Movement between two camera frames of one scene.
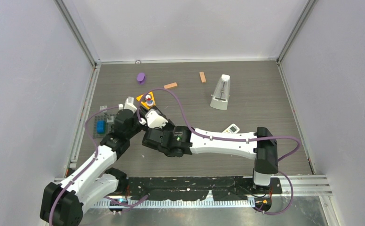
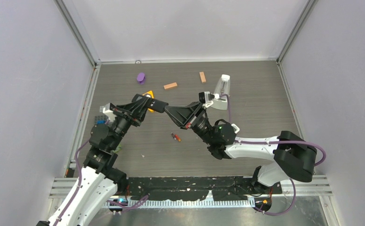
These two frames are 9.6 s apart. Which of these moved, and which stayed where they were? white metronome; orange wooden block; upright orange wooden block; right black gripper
Moved: right black gripper
Stayed: white metronome; upright orange wooden block; orange wooden block
